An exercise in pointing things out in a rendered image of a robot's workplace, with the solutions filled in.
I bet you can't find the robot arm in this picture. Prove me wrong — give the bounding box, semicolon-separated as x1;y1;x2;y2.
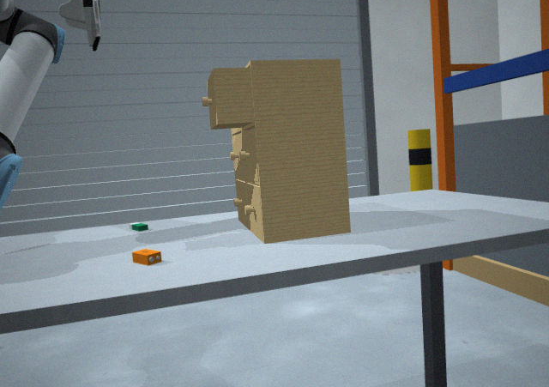
0;0;66;210

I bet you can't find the green and white eraser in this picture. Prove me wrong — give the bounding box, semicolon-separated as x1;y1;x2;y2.
129;222;148;232

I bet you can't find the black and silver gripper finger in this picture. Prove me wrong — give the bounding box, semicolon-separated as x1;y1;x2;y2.
65;0;100;51
58;0;97;46

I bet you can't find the tan wooden chest of drawers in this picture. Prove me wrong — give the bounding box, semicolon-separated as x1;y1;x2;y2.
232;59;351;244

